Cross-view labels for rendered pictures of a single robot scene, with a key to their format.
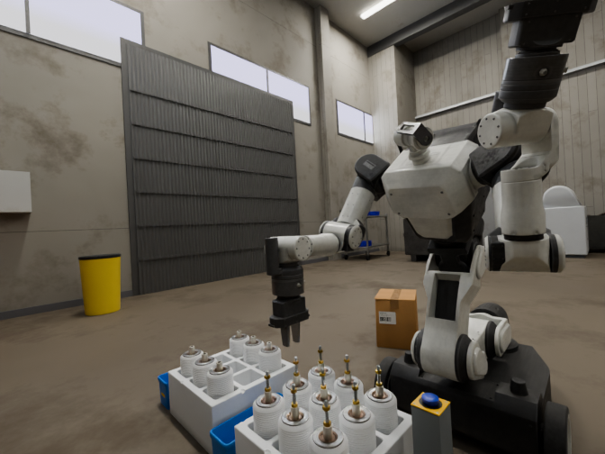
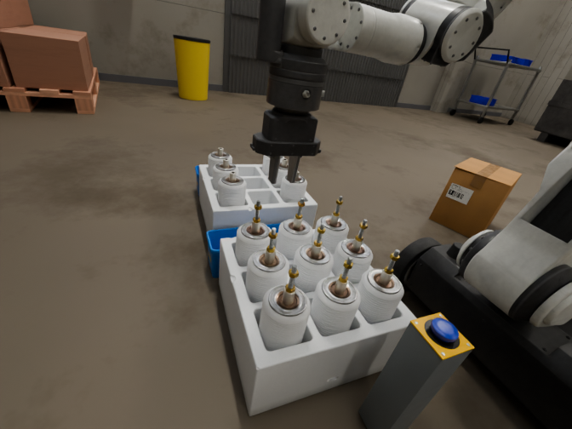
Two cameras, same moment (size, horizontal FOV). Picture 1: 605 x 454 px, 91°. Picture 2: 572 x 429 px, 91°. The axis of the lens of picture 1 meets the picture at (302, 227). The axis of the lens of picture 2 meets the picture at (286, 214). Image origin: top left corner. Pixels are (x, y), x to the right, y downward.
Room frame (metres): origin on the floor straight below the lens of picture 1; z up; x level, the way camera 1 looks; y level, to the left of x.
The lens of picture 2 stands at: (0.35, -0.12, 0.67)
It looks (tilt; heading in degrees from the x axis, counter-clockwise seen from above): 31 degrees down; 18
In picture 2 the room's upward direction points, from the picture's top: 10 degrees clockwise
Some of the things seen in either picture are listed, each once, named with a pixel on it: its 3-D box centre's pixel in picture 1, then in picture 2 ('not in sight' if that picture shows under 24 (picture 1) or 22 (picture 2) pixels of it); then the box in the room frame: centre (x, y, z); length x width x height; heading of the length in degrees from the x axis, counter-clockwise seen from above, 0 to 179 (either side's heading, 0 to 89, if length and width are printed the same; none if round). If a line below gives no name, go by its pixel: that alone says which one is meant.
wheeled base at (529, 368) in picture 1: (477, 357); (558, 288); (1.23, -0.69, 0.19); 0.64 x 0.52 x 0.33; 136
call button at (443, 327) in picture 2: (430, 400); (443, 331); (0.74, -0.29, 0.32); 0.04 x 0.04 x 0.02
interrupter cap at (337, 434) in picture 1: (328, 437); (287, 300); (0.73, -0.03, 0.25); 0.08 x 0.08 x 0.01
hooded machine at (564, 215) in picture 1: (563, 221); not in sight; (5.35, -4.70, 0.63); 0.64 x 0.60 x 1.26; 47
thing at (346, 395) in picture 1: (349, 410); (346, 274); (0.97, -0.12, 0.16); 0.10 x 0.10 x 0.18
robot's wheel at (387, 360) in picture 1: (391, 382); (418, 264); (1.24, -0.33, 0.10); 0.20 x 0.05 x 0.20; 136
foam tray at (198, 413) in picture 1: (232, 388); (252, 202); (1.28, 0.34, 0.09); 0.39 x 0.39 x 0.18; 45
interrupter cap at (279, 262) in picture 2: (294, 416); (269, 260); (0.81, 0.05, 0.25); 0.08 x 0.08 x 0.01
